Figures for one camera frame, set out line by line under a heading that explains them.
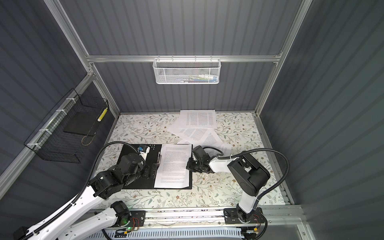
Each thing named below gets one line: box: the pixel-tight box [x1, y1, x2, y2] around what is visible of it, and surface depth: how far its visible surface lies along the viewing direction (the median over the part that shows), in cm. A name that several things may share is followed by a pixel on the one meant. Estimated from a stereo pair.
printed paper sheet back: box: [170, 109, 217, 129], surface depth 118 cm
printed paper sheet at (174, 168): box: [154, 144, 192, 188], surface depth 93 cm
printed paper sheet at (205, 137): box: [167, 128, 232, 156], surface depth 107 cm
